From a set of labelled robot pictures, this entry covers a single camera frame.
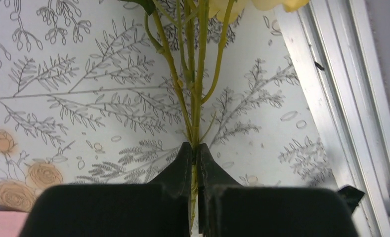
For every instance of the floral patterned table mat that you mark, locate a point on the floral patterned table mat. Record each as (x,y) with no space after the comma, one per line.
(85,98)

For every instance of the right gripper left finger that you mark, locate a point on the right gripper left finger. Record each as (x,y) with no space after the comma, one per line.
(159,208)

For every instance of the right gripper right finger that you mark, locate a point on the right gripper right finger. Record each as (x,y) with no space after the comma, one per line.
(228,209)

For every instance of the yellow fake flower bunch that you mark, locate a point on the yellow fake flower bunch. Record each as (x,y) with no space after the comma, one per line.
(183,42)

